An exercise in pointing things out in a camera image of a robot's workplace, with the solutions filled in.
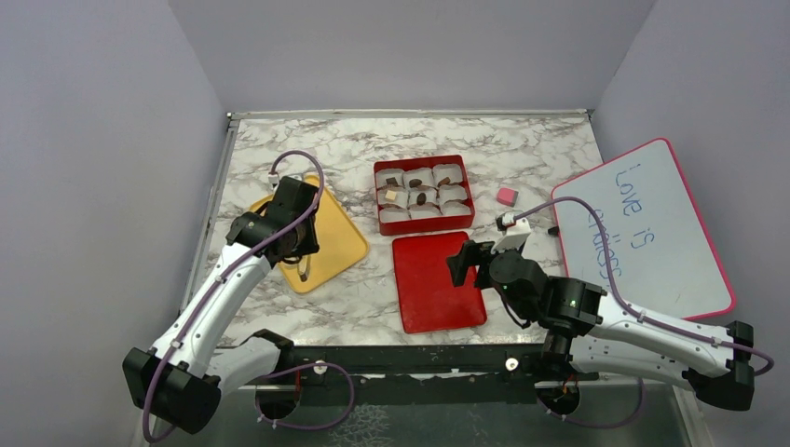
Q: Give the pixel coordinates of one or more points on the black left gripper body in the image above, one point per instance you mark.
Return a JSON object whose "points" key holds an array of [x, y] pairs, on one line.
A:
{"points": [[306, 242]]}

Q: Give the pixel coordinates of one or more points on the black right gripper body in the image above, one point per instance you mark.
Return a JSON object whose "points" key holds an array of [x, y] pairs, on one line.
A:
{"points": [[484, 258]]}

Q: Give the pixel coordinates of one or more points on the red box lid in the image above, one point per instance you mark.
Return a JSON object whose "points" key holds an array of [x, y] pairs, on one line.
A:
{"points": [[428, 300]]}

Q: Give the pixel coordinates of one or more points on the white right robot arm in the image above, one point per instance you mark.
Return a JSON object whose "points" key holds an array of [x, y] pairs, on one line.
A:
{"points": [[588, 331]]}

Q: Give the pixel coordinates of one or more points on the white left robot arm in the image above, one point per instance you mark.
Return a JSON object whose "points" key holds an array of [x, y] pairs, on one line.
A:
{"points": [[179, 379]]}

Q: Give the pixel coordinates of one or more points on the red chocolate box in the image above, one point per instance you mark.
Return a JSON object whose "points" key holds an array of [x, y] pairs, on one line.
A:
{"points": [[425, 225]]}

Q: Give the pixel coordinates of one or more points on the pink whiteboard eraser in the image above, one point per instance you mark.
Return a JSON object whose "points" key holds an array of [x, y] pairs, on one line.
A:
{"points": [[507, 197]]}

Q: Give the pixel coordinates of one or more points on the yellow plastic tray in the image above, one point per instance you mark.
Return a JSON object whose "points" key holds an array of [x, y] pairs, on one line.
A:
{"points": [[342, 245]]}

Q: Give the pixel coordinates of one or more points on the pink framed whiteboard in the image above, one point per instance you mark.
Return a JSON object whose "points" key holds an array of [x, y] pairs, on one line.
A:
{"points": [[633, 219]]}

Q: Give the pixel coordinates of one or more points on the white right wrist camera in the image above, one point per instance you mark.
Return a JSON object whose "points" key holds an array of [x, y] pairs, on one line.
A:
{"points": [[515, 230]]}

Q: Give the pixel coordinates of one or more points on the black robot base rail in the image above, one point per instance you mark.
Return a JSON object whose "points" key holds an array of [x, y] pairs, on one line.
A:
{"points": [[324, 375]]}

